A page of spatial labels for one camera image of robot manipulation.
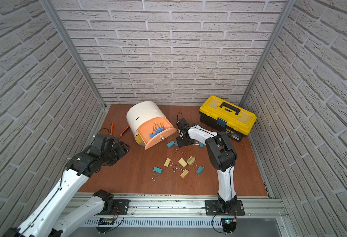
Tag left controller board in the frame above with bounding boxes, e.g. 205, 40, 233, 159
96, 218, 118, 234

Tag yellow middle drawer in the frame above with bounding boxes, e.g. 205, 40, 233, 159
135, 134, 145, 146

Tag orange handled pliers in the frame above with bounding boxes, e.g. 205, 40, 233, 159
110, 123, 130, 138

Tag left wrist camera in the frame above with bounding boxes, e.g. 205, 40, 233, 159
92, 134, 114, 151

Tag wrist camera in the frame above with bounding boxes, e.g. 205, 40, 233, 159
92, 134, 114, 151
176, 118, 189, 133

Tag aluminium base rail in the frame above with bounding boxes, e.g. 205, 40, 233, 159
44, 193, 290, 219

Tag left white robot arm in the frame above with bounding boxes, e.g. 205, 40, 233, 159
4, 134, 130, 237

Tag orange top drawer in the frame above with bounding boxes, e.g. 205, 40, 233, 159
134, 117, 176, 150

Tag white round drawer cabinet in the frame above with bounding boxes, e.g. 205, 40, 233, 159
127, 101, 166, 136

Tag right controller board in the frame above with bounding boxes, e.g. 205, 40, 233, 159
221, 218, 237, 234

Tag yellow binder clip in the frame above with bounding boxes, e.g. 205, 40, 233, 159
178, 158, 188, 167
164, 158, 177, 167
181, 153, 195, 165
172, 167, 189, 179

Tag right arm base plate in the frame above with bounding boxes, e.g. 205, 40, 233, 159
205, 199, 245, 217

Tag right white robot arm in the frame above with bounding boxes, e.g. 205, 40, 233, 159
176, 118, 238, 212

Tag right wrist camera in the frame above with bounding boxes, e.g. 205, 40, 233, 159
176, 118, 189, 133

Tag yellow black toolbox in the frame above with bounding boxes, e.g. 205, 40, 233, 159
199, 95, 257, 142

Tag controller board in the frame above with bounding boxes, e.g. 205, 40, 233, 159
96, 218, 118, 234
221, 218, 237, 234

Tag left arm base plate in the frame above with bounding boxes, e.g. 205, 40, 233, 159
99, 199, 130, 215

